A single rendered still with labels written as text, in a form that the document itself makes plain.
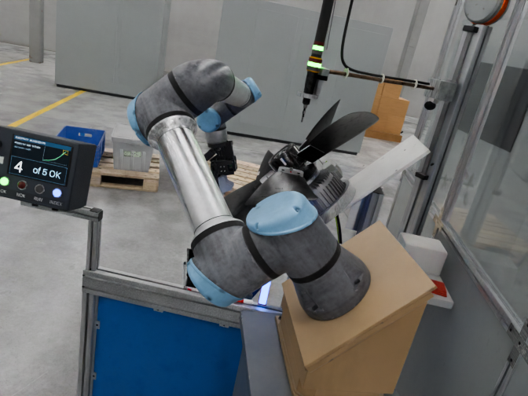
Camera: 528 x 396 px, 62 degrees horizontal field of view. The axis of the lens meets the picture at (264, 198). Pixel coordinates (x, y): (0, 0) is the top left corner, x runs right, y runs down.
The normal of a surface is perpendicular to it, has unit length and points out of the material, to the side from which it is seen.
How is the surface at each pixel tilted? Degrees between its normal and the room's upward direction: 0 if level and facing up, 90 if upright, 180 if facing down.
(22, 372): 0
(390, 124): 90
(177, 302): 90
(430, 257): 90
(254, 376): 0
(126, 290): 90
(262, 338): 0
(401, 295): 45
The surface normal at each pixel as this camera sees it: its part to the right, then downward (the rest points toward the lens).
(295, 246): 0.05, 0.42
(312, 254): 0.27, 0.25
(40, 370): 0.18, -0.92
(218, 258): -0.38, -0.28
